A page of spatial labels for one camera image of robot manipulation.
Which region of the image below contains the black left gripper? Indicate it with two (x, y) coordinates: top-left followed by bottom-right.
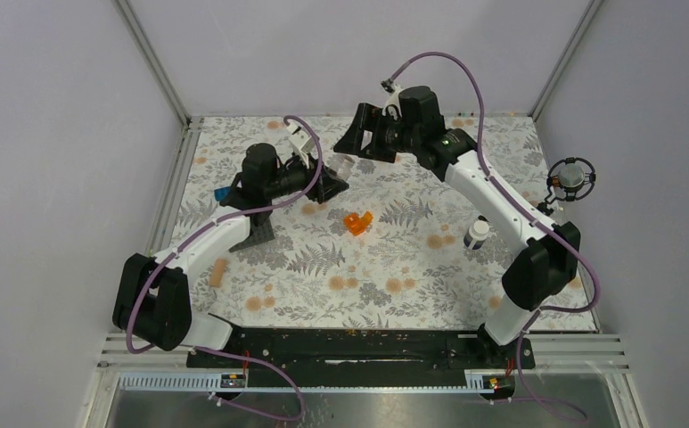
(265, 149), (348, 202)

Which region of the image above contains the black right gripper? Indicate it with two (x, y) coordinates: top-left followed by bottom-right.
(332, 103), (420, 165)

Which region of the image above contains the orange pill organizer box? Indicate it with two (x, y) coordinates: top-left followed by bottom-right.
(343, 211), (373, 236)

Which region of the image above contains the clear pill bottle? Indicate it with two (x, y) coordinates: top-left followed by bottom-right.
(328, 153), (356, 181)

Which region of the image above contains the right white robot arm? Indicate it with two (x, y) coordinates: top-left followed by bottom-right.
(333, 86), (581, 367)

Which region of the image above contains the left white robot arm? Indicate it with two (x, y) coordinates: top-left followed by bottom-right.
(112, 143), (349, 366)

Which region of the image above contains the grey studded baseplate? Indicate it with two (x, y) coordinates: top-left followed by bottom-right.
(229, 218), (275, 252)

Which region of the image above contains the floral patterned mat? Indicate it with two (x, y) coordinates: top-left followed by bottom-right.
(167, 115), (599, 332)

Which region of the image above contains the blue toy brick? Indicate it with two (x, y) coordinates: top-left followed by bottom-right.
(213, 186), (231, 202)

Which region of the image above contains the white blue pill bottle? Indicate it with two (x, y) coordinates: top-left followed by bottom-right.
(463, 219), (490, 250)

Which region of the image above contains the tan wooden block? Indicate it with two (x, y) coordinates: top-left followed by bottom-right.
(208, 259), (228, 288)

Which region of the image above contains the microphone on black stand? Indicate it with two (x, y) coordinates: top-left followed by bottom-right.
(537, 157), (596, 215)

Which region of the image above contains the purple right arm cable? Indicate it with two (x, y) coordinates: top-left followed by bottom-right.
(381, 51), (602, 422)

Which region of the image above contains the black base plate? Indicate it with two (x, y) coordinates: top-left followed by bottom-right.
(186, 327), (536, 388)

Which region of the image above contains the aluminium frame rail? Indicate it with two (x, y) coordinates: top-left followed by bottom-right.
(98, 328), (628, 392)

